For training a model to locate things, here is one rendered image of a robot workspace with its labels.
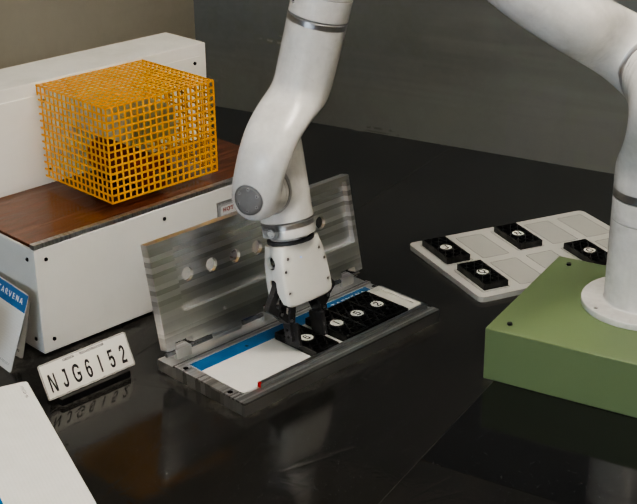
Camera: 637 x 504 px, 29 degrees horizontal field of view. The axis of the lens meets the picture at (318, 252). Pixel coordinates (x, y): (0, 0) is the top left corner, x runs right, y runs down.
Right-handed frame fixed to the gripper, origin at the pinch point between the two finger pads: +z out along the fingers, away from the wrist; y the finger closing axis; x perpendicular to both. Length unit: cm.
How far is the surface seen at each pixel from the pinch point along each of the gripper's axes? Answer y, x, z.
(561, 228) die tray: 70, 1, 4
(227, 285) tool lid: -5.3, 11.4, -7.8
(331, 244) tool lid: 18.6, 11.4, -7.7
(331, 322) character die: 6.5, 1.0, 1.2
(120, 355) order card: -24.6, 16.2, -2.0
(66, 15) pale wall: 101, 212, -45
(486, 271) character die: 42.0, -2.8, 3.2
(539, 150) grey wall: 203, 107, 22
